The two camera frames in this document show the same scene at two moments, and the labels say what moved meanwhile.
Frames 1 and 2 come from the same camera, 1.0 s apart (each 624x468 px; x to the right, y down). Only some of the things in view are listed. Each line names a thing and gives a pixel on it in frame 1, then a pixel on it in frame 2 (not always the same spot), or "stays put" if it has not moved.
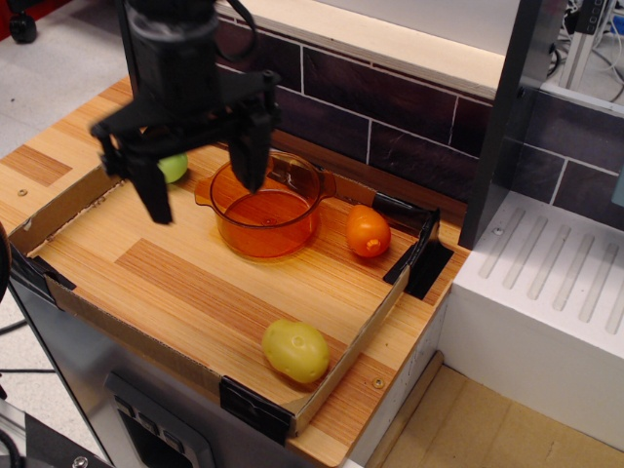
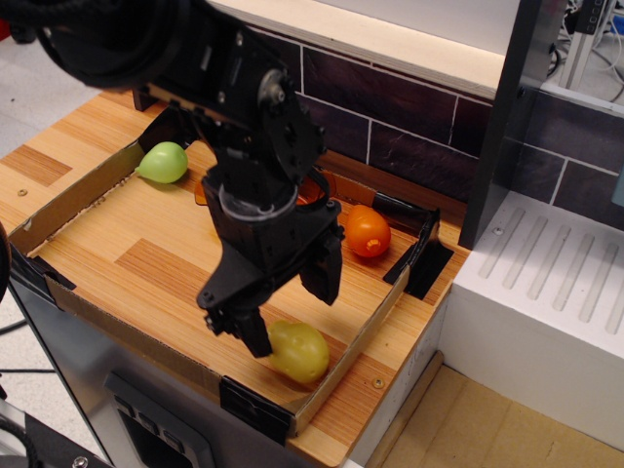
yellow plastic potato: (297, 350) stays put
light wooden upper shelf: (388, 48) stays put
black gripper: (183, 100) -> (267, 230)
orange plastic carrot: (368, 231) stays put
